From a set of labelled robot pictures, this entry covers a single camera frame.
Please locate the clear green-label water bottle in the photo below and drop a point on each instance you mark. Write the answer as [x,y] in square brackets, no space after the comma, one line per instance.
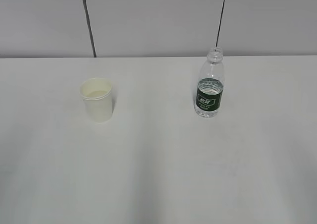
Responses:
[210,84]

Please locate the white paper cup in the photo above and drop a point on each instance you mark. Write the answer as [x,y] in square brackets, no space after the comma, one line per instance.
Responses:
[97,97]

